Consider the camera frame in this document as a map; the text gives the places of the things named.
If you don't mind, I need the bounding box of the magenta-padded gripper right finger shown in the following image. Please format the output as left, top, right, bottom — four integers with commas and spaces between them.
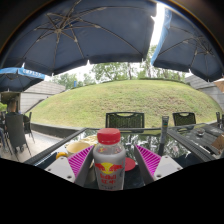
132, 143, 184, 186

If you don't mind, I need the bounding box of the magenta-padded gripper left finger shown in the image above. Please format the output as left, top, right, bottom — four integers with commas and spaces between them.
44, 144, 98, 188

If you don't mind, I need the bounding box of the clear red-capped drink bottle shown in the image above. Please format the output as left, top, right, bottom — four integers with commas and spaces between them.
92, 127, 127, 192

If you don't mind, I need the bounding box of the grey parasol pole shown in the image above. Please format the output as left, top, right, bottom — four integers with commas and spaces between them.
157, 115, 170, 157

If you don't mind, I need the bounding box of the flat round red coaster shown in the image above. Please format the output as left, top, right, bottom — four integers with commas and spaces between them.
124, 157, 137, 173

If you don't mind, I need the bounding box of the crumpled yellow plastic bag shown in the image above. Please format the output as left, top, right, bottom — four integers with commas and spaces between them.
80, 133, 100, 147

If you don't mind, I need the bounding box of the black mesh patio chair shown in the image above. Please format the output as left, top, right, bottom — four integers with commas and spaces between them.
171, 111, 197, 127
23, 111, 36, 144
105, 111, 146, 130

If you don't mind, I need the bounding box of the dark wicker chair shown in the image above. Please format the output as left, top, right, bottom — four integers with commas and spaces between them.
4, 113, 33, 157

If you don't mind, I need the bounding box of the person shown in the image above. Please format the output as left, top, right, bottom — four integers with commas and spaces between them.
5, 97, 22, 117

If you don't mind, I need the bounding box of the blue parasol with white print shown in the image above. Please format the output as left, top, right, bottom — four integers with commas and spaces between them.
0, 66, 46, 93

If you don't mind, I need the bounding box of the dark blue parasol, light edge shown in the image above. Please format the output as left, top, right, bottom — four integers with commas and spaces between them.
150, 7, 224, 83

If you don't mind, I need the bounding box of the large dark blue parasol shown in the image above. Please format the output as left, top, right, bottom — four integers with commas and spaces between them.
0, 0, 158, 77

